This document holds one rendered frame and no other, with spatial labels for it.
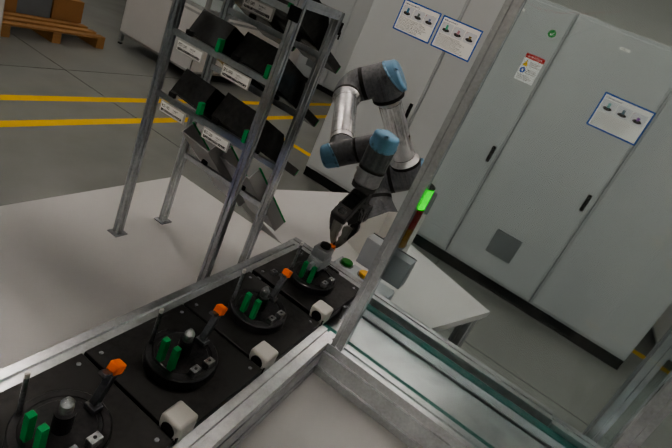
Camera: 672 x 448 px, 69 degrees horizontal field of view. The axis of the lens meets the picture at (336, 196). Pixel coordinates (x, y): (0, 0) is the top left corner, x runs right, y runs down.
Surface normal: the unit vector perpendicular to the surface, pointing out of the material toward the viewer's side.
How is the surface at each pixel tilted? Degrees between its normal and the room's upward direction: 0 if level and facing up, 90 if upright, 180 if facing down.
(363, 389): 90
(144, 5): 90
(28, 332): 0
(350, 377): 90
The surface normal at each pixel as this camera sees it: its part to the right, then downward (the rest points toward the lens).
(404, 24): -0.47, 0.15
